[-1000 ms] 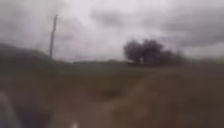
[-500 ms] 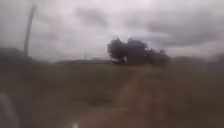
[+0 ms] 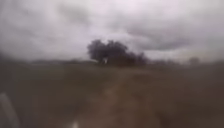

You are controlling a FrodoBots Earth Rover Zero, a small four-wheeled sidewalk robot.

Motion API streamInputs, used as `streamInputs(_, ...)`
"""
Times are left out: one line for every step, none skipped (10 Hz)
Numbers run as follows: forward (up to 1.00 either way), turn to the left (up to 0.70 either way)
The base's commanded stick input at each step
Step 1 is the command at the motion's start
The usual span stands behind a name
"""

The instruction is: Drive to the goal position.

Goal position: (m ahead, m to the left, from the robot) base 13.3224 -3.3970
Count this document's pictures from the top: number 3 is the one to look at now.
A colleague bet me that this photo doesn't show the dark clump of trees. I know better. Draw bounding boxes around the dark clump of trees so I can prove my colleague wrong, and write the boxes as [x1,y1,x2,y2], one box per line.
[87,39,148,66]

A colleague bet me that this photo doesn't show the small distant tree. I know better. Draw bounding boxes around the small distant tree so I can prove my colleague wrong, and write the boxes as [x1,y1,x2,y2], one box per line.
[188,56,201,66]

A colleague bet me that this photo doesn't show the brown dirt track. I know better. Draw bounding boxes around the brown dirt track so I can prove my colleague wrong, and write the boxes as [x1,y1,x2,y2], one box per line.
[71,68,168,128]

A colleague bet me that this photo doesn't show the dull green grass field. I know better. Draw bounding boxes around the dull green grass field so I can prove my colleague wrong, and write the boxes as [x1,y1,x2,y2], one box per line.
[0,59,224,128]

